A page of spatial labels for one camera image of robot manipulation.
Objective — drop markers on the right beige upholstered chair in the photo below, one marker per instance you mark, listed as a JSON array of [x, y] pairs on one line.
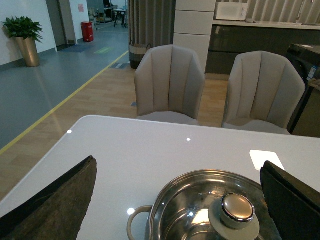
[[263, 92]]

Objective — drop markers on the white microwave oven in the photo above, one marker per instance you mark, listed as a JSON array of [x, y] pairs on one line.
[[231, 11]]

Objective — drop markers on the black washing machine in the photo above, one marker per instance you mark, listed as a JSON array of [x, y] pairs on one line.
[[306, 61]]

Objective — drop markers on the glass pot lid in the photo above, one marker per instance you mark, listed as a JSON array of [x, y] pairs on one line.
[[235, 212]]

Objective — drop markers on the green potted plant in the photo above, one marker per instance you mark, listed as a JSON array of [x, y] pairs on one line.
[[23, 27]]

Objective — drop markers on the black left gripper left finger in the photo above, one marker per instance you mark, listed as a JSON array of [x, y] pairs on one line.
[[56, 212]]

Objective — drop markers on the dark kitchen counter cabinet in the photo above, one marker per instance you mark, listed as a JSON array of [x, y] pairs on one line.
[[228, 41]]

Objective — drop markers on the beige upholstered chair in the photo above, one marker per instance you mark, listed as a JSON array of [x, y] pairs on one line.
[[263, 92], [169, 84]]

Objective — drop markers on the white pillar cabinet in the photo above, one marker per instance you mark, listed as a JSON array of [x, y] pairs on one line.
[[193, 26]]

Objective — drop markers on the white electric cooking pot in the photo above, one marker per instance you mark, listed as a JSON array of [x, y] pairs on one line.
[[180, 207]]

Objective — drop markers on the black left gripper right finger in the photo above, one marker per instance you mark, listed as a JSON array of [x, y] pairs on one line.
[[293, 205]]

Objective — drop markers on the woven basket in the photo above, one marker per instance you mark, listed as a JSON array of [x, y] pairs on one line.
[[136, 53]]

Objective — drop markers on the left beige upholstered chair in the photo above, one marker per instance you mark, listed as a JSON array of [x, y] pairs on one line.
[[169, 84]]

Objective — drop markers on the gold plant pot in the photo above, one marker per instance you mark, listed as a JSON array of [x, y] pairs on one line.
[[29, 51]]

